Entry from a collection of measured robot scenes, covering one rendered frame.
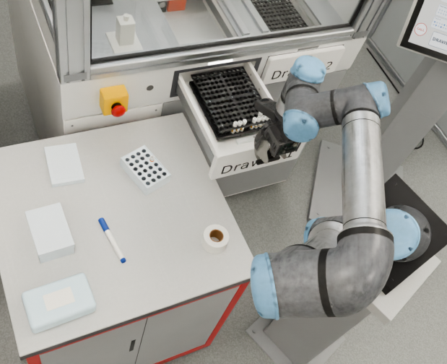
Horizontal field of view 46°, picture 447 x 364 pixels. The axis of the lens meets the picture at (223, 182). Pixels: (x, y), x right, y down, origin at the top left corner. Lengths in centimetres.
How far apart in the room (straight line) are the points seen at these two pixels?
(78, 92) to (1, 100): 124
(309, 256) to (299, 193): 167
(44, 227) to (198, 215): 41
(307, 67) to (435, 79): 102
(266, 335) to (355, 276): 133
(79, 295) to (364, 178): 70
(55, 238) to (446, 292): 186
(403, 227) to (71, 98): 92
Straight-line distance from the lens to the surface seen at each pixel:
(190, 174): 153
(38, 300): 129
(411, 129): 232
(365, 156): 100
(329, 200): 255
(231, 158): 140
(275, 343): 217
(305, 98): 113
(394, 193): 149
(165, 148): 157
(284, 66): 173
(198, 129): 150
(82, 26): 135
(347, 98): 110
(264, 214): 243
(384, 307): 152
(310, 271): 88
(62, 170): 149
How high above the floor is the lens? 200
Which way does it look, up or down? 54 degrees down
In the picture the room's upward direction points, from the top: 21 degrees clockwise
